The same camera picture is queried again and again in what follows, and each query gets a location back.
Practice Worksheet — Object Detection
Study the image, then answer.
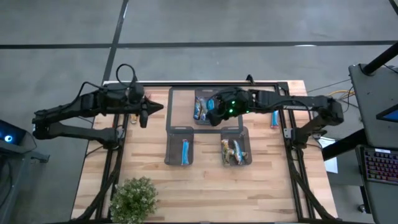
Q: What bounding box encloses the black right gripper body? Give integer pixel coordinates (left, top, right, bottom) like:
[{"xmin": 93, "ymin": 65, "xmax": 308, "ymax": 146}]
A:
[{"xmin": 214, "ymin": 86, "xmax": 251, "ymax": 121}]

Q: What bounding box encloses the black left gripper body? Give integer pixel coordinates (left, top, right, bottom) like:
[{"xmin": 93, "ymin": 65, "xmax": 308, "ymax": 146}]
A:
[{"xmin": 118, "ymin": 90, "xmax": 147, "ymax": 114}]

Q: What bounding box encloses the teal Chewy granola bar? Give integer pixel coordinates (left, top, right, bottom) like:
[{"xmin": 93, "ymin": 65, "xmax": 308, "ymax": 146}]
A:
[{"xmin": 231, "ymin": 139, "xmax": 245, "ymax": 166}]

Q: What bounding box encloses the grey translucent plastic bin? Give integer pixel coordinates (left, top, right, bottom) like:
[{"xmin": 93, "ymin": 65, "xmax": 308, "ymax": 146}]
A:
[
  {"xmin": 164, "ymin": 126, "xmax": 195, "ymax": 166},
  {"xmin": 220, "ymin": 126, "xmax": 253, "ymax": 167},
  {"xmin": 193, "ymin": 88, "xmax": 221, "ymax": 126}
]

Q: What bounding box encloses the tan mat with dark border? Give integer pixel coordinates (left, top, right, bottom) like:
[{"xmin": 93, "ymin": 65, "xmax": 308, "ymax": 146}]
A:
[{"xmin": 166, "ymin": 86, "xmax": 244, "ymax": 134}]

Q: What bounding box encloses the artificial white-flowered potted plant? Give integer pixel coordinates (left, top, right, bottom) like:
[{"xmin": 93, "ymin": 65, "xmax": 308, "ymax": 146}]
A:
[{"xmin": 108, "ymin": 176, "xmax": 159, "ymax": 224}]

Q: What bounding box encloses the white paper sheet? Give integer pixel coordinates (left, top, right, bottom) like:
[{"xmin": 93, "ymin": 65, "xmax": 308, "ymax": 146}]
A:
[{"xmin": 318, "ymin": 136, "xmax": 338, "ymax": 174}]

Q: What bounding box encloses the grey computer stand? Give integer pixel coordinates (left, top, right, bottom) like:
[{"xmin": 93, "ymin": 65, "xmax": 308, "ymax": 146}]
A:
[{"xmin": 0, "ymin": 119, "xmax": 50, "ymax": 224}]

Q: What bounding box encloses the grey side desk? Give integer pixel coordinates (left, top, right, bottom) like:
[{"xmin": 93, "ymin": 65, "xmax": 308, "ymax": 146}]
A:
[{"xmin": 348, "ymin": 63, "xmax": 398, "ymax": 149}]

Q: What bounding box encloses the black pole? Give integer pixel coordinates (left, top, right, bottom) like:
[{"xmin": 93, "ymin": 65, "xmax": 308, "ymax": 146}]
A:
[{"xmin": 362, "ymin": 42, "xmax": 398, "ymax": 75}]

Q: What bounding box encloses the blue lit screen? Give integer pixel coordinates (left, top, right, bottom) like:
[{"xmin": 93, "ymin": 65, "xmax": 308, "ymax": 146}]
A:
[{"xmin": 376, "ymin": 104, "xmax": 398, "ymax": 123}]

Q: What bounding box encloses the backlit rainbow keyboard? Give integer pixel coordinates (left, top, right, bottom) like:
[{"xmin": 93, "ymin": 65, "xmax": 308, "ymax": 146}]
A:
[{"xmin": 363, "ymin": 148, "xmax": 398, "ymax": 184}]

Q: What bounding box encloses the black keyboard with tray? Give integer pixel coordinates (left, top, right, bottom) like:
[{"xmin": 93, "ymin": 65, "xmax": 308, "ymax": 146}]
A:
[{"xmin": 356, "ymin": 144, "xmax": 398, "ymax": 224}]

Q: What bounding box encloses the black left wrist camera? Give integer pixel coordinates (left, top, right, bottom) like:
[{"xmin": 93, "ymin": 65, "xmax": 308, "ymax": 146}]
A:
[{"xmin": 129, "ymin": 83, "xmax": 146, "ymax": 105}]

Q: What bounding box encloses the black left camera cable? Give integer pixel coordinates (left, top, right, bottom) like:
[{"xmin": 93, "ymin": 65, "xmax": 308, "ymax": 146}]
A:
[{"xmin": 116, "ymin": 63, "xmax": 138, "ymax": 91}]

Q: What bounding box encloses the yellow cable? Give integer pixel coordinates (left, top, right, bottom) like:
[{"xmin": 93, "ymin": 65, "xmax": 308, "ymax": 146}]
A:
[{"xmin": 328, "ymin": 89, "xmax": 355, "ymax": 100}]

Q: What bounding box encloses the black computer blue ring light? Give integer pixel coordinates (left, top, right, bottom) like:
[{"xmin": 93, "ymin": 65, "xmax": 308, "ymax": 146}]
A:
[{"xmin": 0, "ymin": 119, "xmax": 27, "ymax": 147}]

